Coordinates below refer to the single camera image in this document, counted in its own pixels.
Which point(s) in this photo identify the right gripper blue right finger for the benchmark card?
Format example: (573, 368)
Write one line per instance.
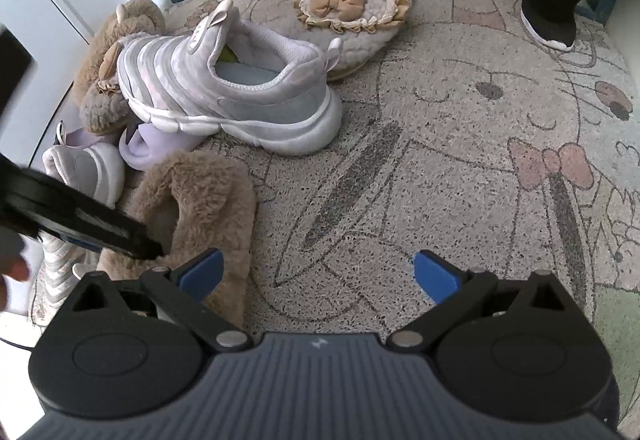
(457, 295)

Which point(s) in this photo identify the lilac kids sneaker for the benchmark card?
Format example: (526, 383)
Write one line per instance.
(235, 76)
(88, 167)

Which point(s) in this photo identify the operator left hand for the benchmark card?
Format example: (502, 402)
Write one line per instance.
(12, 264)

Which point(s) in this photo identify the lilac slide slipper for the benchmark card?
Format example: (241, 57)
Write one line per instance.
(146, 148)

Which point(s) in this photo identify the white shoe cabinet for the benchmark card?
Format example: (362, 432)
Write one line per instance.
(40, 127)

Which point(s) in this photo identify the cartoon bunny floor mat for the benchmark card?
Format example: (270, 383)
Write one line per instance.
(460, 136)

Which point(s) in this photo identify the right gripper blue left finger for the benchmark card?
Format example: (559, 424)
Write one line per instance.
(187, 296)

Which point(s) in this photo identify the cream bow plush slipper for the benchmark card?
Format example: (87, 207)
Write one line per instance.
(363, 26)

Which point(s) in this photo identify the bystander black right shoe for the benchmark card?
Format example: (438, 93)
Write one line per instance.
(560, 36)

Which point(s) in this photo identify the brown fuzzy slipper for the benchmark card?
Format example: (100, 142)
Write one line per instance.
(191, 202)

